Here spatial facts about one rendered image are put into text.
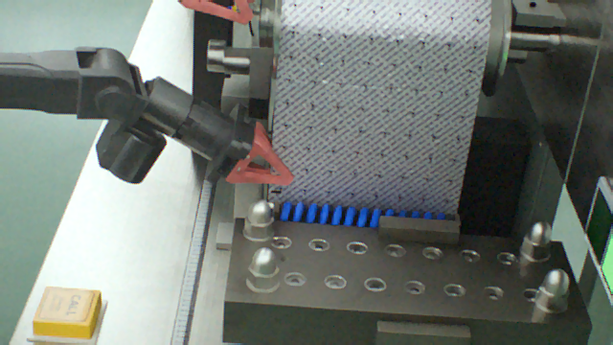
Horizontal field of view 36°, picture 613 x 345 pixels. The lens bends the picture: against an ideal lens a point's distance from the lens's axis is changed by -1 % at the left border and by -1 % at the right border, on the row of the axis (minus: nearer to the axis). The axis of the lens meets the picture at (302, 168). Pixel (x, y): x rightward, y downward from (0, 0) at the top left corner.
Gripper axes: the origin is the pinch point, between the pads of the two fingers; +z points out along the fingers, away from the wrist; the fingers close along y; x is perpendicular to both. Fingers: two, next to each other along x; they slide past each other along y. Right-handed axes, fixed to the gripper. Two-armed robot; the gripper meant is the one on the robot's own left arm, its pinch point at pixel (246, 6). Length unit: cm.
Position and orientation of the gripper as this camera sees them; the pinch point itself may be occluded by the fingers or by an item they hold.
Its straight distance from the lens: 112.7
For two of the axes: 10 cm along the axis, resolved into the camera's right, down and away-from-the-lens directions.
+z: 7.1, 6.1, 3.4
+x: 7.0, -6.1, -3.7
